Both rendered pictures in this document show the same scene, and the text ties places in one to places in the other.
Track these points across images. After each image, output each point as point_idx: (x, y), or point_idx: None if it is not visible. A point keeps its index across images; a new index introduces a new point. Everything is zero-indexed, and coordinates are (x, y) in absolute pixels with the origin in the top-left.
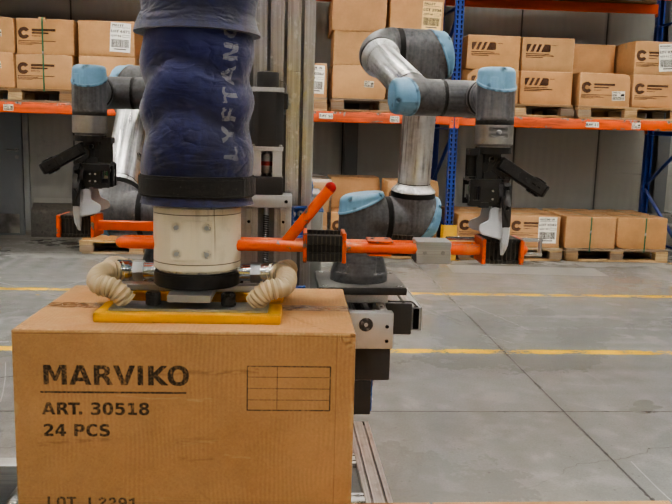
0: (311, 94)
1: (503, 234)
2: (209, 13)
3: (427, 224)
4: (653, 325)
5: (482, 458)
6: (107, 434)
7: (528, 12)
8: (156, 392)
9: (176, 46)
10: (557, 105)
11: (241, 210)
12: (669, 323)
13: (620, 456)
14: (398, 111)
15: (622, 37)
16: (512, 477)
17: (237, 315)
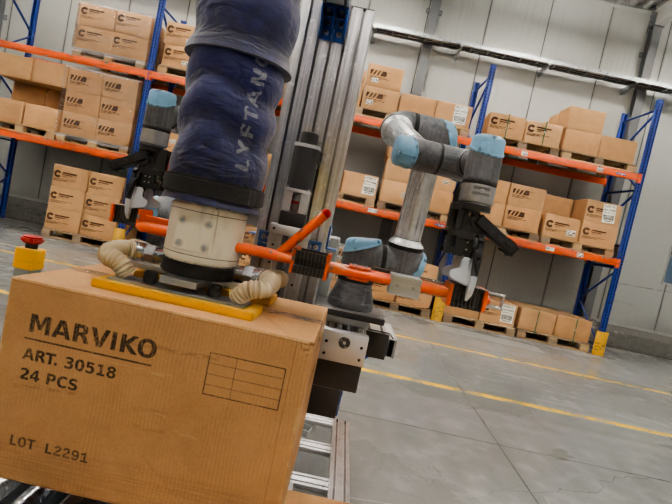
0: (341, 157)
1: (470, 282)
2: (245, 39)
3: (412, 272)
4: (573, 394)
5: (430, 468)
6: (74, 388)
7: (518, 169)
8: (125, 359)
9: (212, 63)
10: (527, 231)
11: (269, 235)
12: (585, 395)
13: (537, 490)
14: (397, 162)
15: (578, 196)
16: (450, 489)
17: (215, 305)
